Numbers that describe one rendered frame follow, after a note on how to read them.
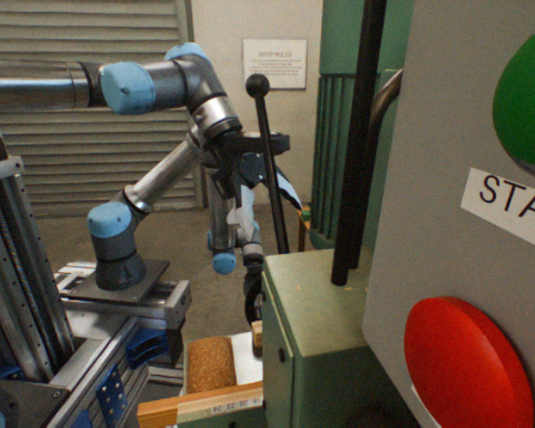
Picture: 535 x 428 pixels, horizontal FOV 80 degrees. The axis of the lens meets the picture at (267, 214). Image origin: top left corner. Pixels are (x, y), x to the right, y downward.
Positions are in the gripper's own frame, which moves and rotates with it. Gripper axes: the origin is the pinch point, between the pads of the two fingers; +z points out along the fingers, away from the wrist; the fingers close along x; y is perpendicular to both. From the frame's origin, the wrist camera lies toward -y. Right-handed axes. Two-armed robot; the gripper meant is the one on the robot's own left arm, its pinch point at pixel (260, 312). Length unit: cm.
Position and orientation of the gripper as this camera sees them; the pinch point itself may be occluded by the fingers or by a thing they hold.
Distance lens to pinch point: 103.4
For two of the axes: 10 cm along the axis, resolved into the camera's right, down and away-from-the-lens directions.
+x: -9.9, 0.8, -1.2
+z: 1.4, 7.9, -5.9
